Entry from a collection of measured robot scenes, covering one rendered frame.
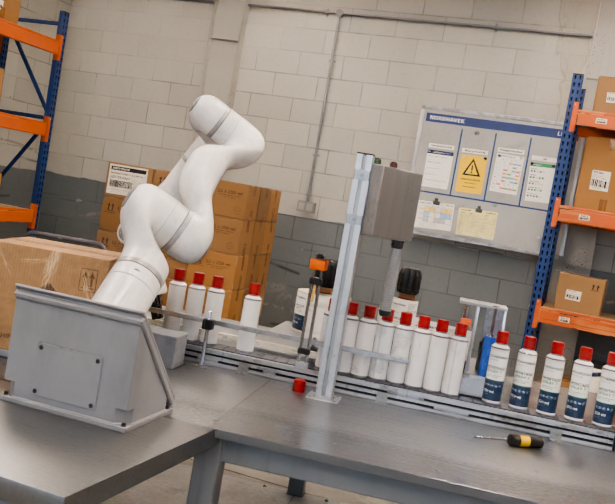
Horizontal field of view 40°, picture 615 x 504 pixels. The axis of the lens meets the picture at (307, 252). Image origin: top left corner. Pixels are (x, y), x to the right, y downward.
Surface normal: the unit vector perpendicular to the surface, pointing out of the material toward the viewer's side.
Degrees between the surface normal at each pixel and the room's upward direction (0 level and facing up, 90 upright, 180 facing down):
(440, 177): 90
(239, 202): 90
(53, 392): 90
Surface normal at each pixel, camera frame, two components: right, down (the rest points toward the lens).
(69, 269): -0.04, 0.05
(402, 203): 0.69, 0.16
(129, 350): -0.29, 0.01
